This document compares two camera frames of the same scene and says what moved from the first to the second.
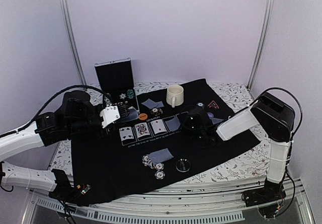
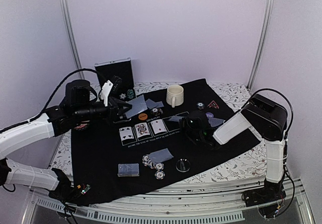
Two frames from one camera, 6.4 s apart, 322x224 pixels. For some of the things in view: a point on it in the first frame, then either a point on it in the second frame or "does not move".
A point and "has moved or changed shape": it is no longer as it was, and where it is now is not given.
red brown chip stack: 156,112 does not move
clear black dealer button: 183,165 does not move
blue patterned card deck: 133,115 to 128,169
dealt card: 159,104 does not move
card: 216,120 does not move
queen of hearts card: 142,130 does not move
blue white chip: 159,174 does not move
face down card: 173,124 has moved or changed shape
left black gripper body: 107,132 to 113,107
